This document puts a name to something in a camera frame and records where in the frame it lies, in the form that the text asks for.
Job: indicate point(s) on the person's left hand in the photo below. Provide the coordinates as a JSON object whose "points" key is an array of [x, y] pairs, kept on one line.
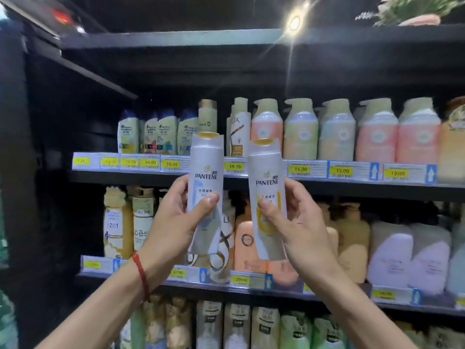
{"points": [[167, 232]]}

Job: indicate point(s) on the person's right hand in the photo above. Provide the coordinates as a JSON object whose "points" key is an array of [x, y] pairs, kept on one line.
{"points": [[308, 243]]}

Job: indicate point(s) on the person's right thumb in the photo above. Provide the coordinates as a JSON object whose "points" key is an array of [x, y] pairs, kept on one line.
{"points": [[270, 214]]}

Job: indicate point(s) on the person's left thumb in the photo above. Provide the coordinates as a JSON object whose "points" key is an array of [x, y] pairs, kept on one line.
{"points": [[203, 208]]}

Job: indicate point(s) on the white shampoo bottle blue label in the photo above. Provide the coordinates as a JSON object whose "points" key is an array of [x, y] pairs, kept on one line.
{"points": [[205, 167]]}

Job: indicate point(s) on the white shampoo bottle yellow label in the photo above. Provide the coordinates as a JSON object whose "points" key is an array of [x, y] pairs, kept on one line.
{"points": [[266, 170]]}

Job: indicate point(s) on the person's right forearm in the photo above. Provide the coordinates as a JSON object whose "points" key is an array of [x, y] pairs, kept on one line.
{"points": [[359, 316]]}

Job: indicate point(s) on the person's left forearm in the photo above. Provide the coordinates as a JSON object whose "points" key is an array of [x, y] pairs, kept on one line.
{"points": [[105, 308]]}

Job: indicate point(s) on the peach round label bottle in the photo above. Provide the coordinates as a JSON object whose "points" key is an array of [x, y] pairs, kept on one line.
{"points": [[247, 247]]}

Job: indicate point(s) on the white bottle brown swirl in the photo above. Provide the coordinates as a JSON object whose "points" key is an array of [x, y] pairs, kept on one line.
{"points": [[223, 261]]}

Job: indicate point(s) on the tan pump bottle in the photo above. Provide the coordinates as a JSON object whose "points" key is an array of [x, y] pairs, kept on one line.
{"points": [[328, 214], [353, 243]]}

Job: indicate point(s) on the cream bottle gold cap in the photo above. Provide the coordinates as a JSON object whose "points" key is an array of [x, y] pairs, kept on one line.
{"points": [[142, 218]]}

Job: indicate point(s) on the blue cap shampoo bottle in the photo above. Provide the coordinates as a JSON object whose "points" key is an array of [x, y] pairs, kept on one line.
{"points": [[150, 138], [128, 136], [168, 134], [187, 136]]}

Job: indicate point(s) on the white bottle gold label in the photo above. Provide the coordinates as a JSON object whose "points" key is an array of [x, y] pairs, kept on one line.
{"points": [[239, 132]]}

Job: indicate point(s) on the yellow white pump bottle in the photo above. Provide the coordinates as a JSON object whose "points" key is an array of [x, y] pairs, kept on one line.
{"points": [[117, 228]]}

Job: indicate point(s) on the pink pump bottle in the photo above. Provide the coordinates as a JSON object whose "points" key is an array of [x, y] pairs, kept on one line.
{"points": [[417, 141], [267, 125], [376, 139]]}

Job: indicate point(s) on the gold cap pale bottle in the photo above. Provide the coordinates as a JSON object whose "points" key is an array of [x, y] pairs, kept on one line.
{"points": [[207, 118]]}

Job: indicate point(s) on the grey green pump bottle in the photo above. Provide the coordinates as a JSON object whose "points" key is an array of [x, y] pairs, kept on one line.
{"points": [[337, 139]]}

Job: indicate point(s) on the white refill pouch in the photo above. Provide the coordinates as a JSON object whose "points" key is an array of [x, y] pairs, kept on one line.
{"points": [[265, 328], [209, 325], [237, 327]]}

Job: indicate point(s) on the yellow refill pouch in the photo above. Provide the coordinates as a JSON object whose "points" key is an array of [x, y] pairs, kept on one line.
{"points": [[155, 319], [178, 323]]}

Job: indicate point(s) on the green refill pouch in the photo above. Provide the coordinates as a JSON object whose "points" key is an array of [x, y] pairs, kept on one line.
{"points": [[327, 336], [296, 332]]}

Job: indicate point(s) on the black shelf unit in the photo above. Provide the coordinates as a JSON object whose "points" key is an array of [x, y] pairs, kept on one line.
{"points": [[181, 61]]}

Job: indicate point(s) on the ceiling spot light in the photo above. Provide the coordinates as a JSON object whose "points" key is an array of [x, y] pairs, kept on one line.
{"points": [[294, 23]]}

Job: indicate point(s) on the orange pump bottle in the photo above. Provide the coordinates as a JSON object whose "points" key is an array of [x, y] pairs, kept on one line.
{"points": [[452, 148]]}

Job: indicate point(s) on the light blue bottle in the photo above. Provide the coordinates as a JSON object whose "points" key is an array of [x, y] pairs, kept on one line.
{"points": [[457, 265]]}

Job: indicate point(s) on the potted plant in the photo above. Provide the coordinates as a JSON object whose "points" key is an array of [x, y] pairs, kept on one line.
{"points": [[414, 10]]}

